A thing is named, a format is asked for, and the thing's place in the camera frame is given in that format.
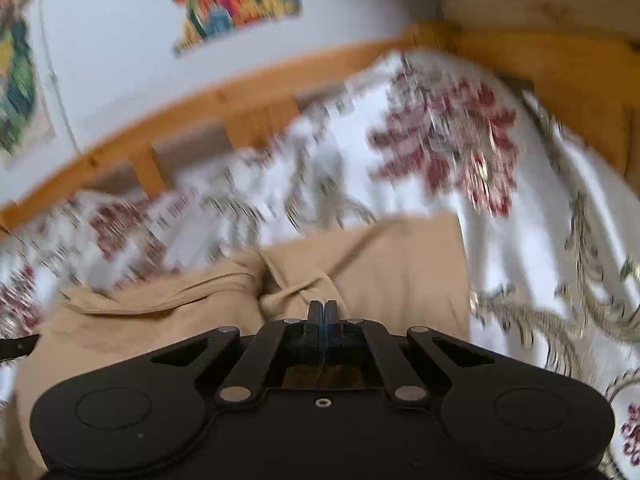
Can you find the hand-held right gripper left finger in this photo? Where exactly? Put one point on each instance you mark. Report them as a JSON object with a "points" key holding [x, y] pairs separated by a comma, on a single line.
{"points": [[314, 330]]}

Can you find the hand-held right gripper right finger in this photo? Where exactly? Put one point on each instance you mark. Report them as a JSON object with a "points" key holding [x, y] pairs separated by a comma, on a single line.
{"points": [[331, 330]]}

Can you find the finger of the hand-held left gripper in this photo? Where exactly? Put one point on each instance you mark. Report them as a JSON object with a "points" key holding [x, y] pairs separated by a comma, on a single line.
{"points": [[17, 348]]}

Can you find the beige garment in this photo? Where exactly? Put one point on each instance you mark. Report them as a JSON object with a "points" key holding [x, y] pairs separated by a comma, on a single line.
{"points": [[390, 270]]}

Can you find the white floral bed blanket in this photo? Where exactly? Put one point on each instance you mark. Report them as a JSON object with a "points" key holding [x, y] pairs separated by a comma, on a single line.
{"points": [[505, 260]]}

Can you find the blond figure wall poster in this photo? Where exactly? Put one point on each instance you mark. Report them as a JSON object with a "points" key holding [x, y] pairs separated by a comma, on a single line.
{"points": [[17, 85]]}

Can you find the white wall pipe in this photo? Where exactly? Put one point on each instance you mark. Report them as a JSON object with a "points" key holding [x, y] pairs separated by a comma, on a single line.
{"points": [[52, 75]]}

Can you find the wooden bed frame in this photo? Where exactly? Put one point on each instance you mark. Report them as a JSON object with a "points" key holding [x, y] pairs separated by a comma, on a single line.
{"points": [[545, 65]]}

